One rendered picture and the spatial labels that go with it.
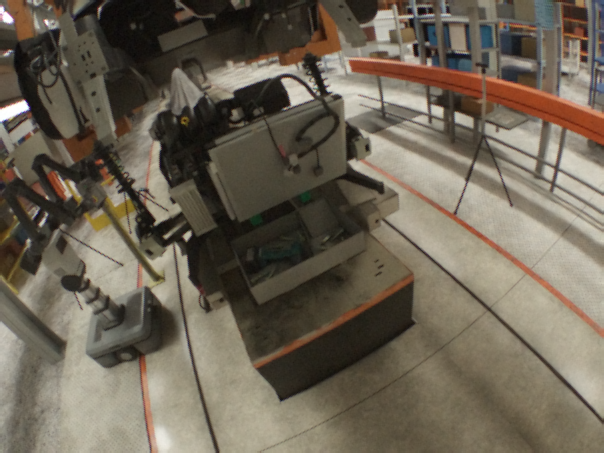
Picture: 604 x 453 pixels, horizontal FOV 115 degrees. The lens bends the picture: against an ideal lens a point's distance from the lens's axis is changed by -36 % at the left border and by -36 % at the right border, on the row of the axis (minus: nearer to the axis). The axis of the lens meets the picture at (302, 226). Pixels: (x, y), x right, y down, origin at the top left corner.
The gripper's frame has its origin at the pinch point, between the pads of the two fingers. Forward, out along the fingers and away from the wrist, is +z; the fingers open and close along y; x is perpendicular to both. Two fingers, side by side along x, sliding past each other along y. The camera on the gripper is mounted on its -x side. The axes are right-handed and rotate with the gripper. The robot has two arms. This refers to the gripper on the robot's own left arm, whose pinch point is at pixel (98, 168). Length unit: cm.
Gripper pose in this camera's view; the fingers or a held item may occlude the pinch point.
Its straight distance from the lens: 195.9
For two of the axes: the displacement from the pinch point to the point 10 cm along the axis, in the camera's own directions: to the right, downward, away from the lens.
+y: 3.1, 8.2, 4.8
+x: -3.0, 5.6, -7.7
